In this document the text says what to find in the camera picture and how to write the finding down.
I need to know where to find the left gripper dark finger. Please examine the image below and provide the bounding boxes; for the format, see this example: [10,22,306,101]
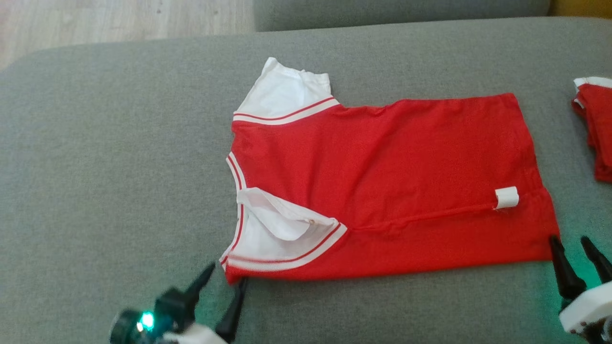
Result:
[215,277,249,344]
[184,261,216,307]

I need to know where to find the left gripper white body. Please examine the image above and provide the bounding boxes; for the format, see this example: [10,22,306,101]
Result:
[109,287,228,344]

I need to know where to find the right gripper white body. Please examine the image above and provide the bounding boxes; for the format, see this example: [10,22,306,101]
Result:
[558,281,612,344]

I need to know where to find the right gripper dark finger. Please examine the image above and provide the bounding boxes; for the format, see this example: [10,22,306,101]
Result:
[581,236,612,284]
[549,235,587,301]

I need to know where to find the red mesh shorts white stripes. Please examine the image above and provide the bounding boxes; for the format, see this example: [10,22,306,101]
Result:
[572,76,612,183]

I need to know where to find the red t-shirt white sleeves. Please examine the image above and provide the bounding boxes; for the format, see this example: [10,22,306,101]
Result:
[219,56,561,286]

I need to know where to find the large grey sofa seat cushion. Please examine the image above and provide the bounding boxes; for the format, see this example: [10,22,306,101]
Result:
[0,17,612,344]

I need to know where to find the yellow sofa back cushion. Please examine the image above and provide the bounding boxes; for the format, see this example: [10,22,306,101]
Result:
[549,0,612,20]

